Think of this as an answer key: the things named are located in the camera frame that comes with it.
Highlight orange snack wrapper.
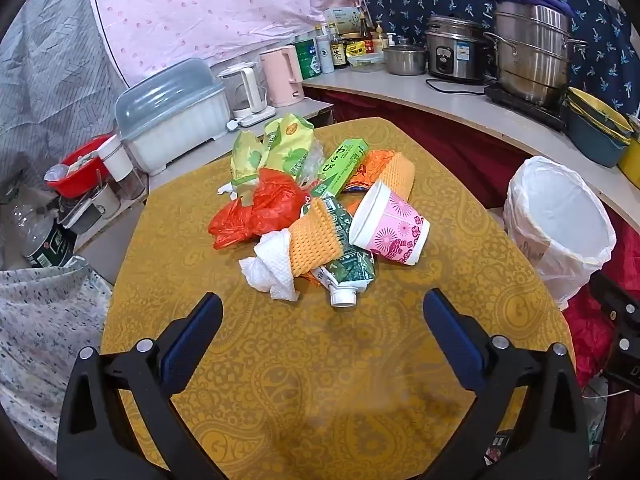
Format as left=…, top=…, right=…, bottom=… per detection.
left=345, top=150, right=396, bottom=196

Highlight white glass electric kettle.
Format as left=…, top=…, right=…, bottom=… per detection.
left=217, top=61, right=276, bottom=128

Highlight green squeezed tube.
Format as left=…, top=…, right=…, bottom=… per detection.
left=302, top=195, right=376, bottom=308

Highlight white paper cup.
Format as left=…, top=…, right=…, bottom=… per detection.
left=85, top=182, right=121, bottom=221

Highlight cream cardboard box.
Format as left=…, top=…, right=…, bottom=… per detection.
left=322, top=6, right=358, bottom=38

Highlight yellow paisley tablecloth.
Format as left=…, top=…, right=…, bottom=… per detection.
left=100, top=117, right=576, bottom=480

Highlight white lidded cup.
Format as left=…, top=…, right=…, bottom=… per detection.
left=97, top=135, right=133, bottom=181

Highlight long green cardboard box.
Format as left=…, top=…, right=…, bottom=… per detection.
left=311, top=138, right=371, bottom=198

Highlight grey striped cloth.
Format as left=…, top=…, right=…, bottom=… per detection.
left=0, top=0, right=126, bottom=186

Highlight yellow green snack packet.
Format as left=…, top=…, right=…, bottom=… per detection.
left=262, top=115, right=316, bottom=178
left=231, top=130, right=266, bottom=201

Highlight pink dotted sheet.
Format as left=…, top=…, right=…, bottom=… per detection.
left=85, top=0, right=371, bottom=88

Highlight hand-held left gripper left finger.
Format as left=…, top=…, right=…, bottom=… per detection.
left=56, top=292, right=224, bottom=480

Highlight large steel steamer pot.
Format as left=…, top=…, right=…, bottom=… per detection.
left=482, top=0, right=588, bottom=108

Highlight tall dark sauce bottle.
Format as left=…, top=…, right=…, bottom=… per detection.
left=358, top=14, right=375, bottom=54

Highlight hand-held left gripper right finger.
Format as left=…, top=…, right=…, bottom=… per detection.
left=422, top=288, right=591, bottom=480

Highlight green white carton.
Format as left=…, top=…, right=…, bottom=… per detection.
left=294, top=37, right=321, bottom=80

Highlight crumpled white tissue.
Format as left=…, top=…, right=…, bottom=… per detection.
left=239, top=230, right=301, bottom=302

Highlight white dish box grey lid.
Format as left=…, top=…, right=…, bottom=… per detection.
left=115, top=57, right=228, bottom=176

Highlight dark soy sauce bottle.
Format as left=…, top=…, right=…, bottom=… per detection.
left=331, top=34, right=349, bottom=70

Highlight clear plastic wrapper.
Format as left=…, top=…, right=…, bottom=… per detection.
left=297, top=140, right=326, bottom=186

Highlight blue basin with yellow colander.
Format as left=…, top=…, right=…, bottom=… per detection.
left=567, top=86, right=633, bottom=136
left=565, top=105, right=631, bottom=168

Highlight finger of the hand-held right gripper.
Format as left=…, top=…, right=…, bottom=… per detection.
left=590, top=270, right=640, bottom=396

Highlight waste bin with white liner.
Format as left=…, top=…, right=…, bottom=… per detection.
left=502, top=156, right=618, bottom=311

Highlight orange foam fruit net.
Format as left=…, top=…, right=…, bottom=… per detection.
left=382, top=151, right=417, bottom=201
left=289, top=197, right=351, bottom=278

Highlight pink electric kettle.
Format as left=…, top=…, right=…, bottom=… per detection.
left=259, top=45, right=305, bottom=107

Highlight white condiment bottle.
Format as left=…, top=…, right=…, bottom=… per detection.
left=315, top=25, right=335, bottom=74

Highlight clear food container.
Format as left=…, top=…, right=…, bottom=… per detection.
left=348, top=51, right=386, bottom=72

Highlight clear plastic bottle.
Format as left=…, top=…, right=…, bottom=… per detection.
left=5, top=200, right=76, bottom=268

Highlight black induction cooktop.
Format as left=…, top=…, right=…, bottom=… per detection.
left=484, top=82, right=568, bottom=133

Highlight silver rice cooker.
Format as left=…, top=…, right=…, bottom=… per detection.
left=425, top=14, right=493, bottom=83

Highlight floral print cloth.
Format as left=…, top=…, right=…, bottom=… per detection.
left=0, top=255, right=116, bottom=466

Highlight small steel pot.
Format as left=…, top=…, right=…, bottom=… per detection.
left=382, top=42, right=428, bottom=77

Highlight red plastic basin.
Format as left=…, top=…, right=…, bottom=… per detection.
left=45, top=134, right=118, bottom=198

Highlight black power cable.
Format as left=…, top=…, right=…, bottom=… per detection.
left=426, top=77, right=488, bottom=96

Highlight red plastic bag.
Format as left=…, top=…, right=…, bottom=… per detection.
left=208, top=169, right=313, bottom=250

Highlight pink floral paper cup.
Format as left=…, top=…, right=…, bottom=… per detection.
left=348, top=180, right=431, bottom=266

